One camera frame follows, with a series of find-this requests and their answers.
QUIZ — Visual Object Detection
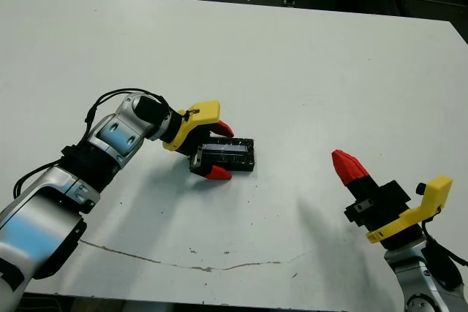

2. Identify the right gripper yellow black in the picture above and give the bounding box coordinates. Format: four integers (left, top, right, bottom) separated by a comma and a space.
331, 149, 455, 252

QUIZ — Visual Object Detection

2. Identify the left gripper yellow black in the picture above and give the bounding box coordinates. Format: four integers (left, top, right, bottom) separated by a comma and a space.
162, 99, 235, 182

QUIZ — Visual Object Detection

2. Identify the black camera box lid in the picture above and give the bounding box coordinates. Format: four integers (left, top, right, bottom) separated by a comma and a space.
199, 137, 257, 175

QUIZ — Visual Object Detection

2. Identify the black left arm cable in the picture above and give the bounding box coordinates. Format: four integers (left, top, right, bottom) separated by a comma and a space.
12, 87, 167, 199

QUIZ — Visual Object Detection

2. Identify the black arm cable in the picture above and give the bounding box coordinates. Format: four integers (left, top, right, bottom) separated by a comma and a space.
12, 87, 167, 199
422, 216, 468, 291

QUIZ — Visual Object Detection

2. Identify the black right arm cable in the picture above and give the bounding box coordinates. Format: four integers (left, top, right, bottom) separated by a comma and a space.
422, 216, 468, 291

